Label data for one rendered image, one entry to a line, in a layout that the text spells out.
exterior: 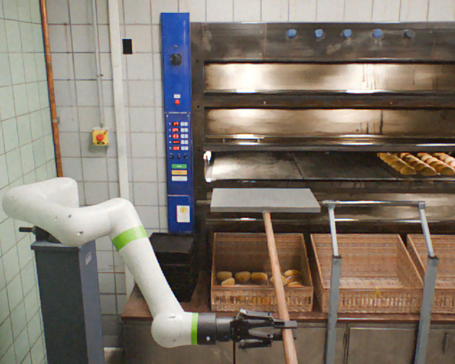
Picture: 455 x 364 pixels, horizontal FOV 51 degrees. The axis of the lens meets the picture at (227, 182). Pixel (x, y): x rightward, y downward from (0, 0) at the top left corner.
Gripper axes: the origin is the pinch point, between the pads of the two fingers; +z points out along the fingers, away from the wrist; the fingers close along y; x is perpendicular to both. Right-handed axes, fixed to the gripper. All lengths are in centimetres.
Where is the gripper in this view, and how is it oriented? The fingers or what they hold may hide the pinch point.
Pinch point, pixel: (284, 329)
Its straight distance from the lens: 150.3
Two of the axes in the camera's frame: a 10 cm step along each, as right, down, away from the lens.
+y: -0.1, 9.5, 3.1
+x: -0.1, 3.1, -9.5
